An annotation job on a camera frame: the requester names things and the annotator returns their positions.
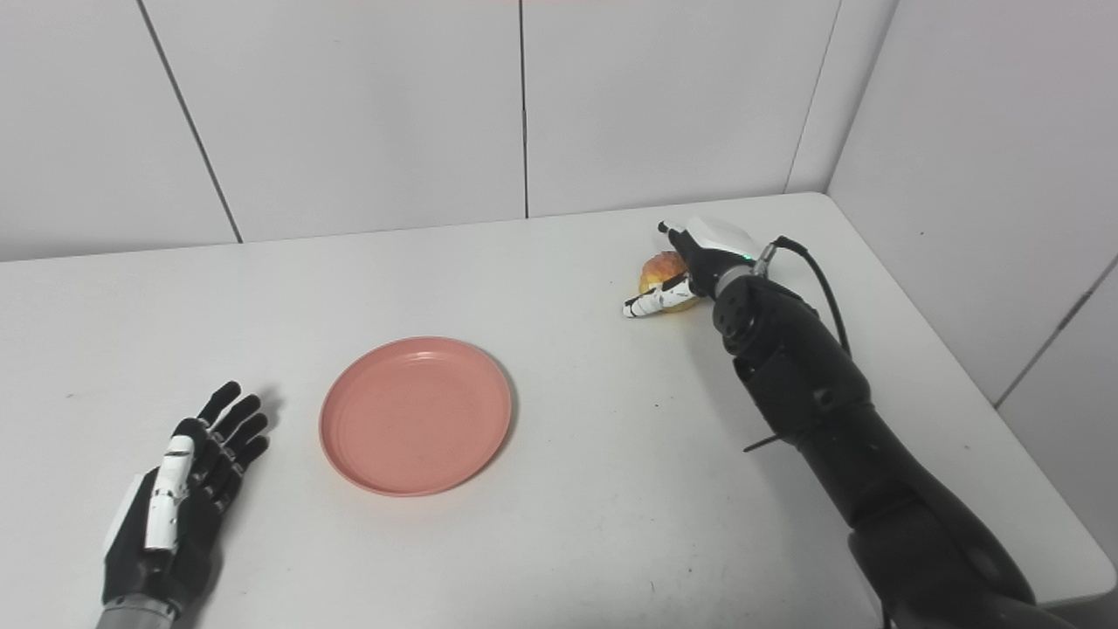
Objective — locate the cream puff pastry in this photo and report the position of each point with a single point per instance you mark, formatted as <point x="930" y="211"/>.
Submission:
<point x="659" y="271"/>

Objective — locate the pink round plate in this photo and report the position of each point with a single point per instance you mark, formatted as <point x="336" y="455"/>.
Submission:
<point x="416" y="416"/>

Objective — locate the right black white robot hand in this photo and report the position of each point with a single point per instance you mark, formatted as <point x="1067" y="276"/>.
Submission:
<point x="699" y="262"/>

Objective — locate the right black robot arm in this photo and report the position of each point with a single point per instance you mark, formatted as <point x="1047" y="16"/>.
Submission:
<point x="856" y="445"/>

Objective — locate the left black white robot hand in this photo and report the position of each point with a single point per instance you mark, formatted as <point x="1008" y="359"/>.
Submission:
<point x="170" y="515"/>

